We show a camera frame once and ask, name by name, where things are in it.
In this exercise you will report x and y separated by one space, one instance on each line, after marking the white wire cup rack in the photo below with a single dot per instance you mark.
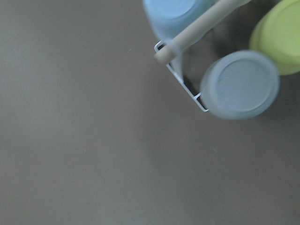
170 52

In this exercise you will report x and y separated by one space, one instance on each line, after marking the yellow plastic cup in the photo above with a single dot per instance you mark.
277 35

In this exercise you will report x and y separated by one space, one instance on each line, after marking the light blue plastic cup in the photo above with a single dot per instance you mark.
168 18

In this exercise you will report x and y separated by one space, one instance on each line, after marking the grey plastic cup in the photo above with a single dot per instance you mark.
240 85

